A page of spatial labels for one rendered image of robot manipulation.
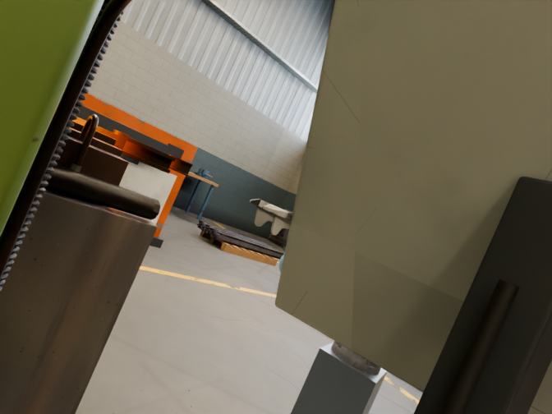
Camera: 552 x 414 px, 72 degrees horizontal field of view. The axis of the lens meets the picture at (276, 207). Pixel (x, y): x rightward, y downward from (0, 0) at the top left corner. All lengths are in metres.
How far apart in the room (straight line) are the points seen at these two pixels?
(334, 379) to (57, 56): 1.37
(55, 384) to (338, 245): 0.44
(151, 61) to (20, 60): 8.40
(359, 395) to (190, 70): 8.10
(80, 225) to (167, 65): 8.25
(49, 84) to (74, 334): 0.42
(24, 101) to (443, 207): 0.24
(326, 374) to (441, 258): 1.22
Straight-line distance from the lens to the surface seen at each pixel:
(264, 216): 0.87
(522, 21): 0.25
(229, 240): 6.18
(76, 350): 0.60
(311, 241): 0.31
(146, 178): 4.36
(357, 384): 1.45
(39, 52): 0.21
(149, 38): 8.62
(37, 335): 0.58
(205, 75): 9.08
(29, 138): 0.21
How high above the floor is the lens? 1.01
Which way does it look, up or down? level
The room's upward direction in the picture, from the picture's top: 24 degrees clockwise
